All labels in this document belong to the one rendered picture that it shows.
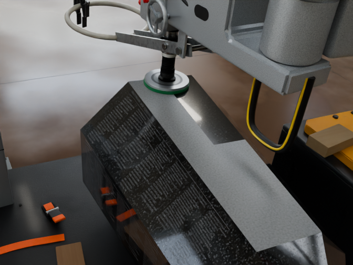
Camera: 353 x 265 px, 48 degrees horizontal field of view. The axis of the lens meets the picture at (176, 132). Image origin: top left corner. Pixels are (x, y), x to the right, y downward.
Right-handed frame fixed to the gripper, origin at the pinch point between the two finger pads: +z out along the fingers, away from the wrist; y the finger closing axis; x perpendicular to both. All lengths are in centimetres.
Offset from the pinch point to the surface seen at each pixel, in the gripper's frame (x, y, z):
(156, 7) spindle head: -27, 84, -44
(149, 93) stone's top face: -30, 88, -5
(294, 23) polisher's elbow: -42, 148, -65
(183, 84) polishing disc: -15, 95, -8
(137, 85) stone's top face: -29, 79, -5
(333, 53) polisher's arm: -28, 158, -56
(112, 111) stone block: -43, 77, 5
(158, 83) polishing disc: -24, 87, -8
